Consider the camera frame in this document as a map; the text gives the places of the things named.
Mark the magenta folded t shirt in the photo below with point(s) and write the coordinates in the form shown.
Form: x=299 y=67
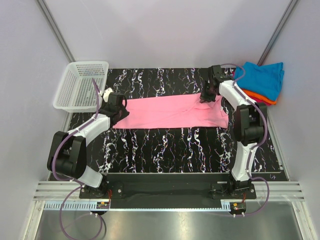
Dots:
x=260 y=101

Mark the black marbled table mat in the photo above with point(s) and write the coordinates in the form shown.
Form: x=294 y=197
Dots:
x=168 y=150

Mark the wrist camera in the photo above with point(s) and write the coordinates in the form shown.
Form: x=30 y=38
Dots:
x=112 y=98
x=216 y=73

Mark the blue folded t shirt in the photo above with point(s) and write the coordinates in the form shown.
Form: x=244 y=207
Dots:
x=265 y=80

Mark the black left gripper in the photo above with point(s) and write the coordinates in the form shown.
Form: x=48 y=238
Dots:
x=124 y=114

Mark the pink t shirt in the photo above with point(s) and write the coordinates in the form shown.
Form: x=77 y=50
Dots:
x=176 y=111

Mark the white plastic basket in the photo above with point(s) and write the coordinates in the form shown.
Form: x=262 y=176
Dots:
x=76 y=92

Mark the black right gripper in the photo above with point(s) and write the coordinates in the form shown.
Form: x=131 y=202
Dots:
x=203 y=97

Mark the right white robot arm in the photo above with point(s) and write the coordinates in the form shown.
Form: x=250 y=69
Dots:
x=250 y=130

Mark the orange folded t shirt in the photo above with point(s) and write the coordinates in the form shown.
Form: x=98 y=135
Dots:
x=259 y=96

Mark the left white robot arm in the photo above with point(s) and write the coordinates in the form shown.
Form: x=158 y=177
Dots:
x=68 y=153

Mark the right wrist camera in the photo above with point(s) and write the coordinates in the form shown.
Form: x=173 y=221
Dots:
x=216 y=73

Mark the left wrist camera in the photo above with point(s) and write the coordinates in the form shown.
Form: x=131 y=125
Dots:
x=112 y=98

